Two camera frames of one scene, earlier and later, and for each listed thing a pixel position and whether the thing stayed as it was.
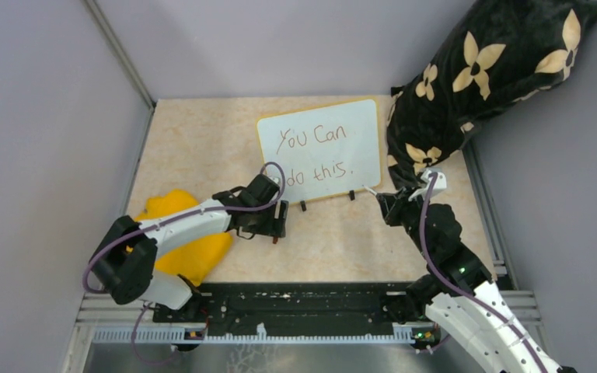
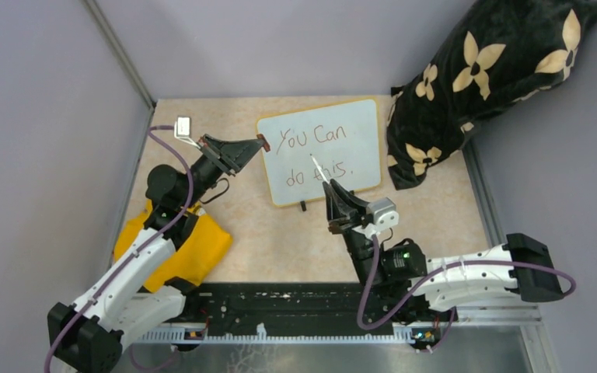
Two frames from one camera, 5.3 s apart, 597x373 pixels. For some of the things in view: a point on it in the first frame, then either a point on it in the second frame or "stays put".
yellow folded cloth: x=195 y=259 stays put
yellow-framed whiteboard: x=323 y=151 stays put
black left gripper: x=275 y=226 to x=233 y=154
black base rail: x=287 y=305 stays put
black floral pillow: x=497 y=52 stays put
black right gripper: x=392 y=204 to x=345 y=211
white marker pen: x=373 y=192 to x=319 y=169
